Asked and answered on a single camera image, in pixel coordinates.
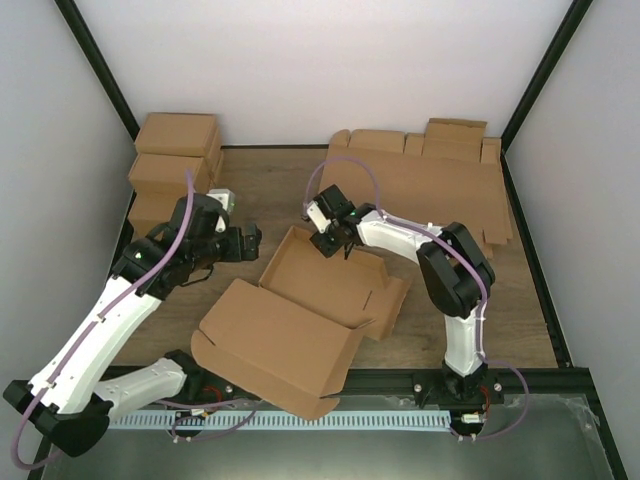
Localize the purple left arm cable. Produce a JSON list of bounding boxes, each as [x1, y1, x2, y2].
[[11, 167, 198, 471]]

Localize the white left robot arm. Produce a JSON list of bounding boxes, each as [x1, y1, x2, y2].
[[3, 189, 262, 457]]

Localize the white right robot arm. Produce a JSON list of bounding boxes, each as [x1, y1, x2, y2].
[[302, 185, 495, 403]]

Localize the black frame post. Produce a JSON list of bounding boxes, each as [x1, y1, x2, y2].
[[500, 0, 594, 144], [54, 0, 140, 140]]

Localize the upright cardboard sheet at back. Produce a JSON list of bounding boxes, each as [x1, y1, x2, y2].
[[422, 118, 487, 163]]

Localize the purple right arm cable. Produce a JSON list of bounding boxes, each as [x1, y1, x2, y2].
[[303, 156, 489, 361]]

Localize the right black frame post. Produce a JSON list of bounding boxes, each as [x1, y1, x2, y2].
[[500, 0, 594, 144]]

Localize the cardboard box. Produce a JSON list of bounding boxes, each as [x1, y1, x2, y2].
[[135, 112, 221, 158], [128, 154, 215, 196], [128, 185, 188, 237], [191, 226, 410, 421]]

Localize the stack of flat cardboard sheets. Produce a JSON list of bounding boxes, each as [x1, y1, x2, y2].
[[319, 129, 513, 256]]

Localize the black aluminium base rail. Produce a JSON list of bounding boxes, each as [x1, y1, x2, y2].
[[109, 366, 591, 401]]

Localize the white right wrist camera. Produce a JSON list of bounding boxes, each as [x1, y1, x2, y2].
[[305, 200, 331, 234]]

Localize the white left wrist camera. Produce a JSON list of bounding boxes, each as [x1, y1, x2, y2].
[[207, 188, 235, 233]]

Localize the light blue slotted cable duct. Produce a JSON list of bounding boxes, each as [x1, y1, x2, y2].
[[109, 410, 451, 432]]

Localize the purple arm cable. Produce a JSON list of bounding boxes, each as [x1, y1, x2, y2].
[[303, 156, 489, 361], [11, 167, 198, 471]]

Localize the left black frame post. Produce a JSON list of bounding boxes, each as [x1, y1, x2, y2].
[[54, 0, 140, 140]]

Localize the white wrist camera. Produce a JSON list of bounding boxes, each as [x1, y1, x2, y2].
[[305, 200, 331, 234], [207, 188, 235, 233]]

